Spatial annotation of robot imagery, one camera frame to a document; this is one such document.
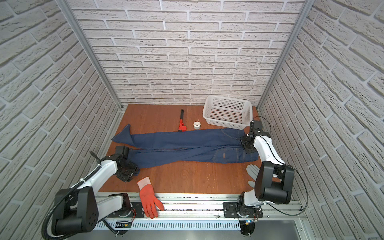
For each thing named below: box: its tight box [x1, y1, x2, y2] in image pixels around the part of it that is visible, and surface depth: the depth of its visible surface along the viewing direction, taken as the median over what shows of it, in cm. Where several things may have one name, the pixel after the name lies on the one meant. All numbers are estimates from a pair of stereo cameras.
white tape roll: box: [193, 121, 201, 130], surface depth 109 cm
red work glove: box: [137, 176, 165, 219], surface depth 77 cm
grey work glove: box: [246, 164, 260, 188], surface depth 87 cm
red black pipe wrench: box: [178, 109, 188, 132], surface depth 109 cm
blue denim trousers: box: [111, 125, 259, 169], surface depth 97 cm
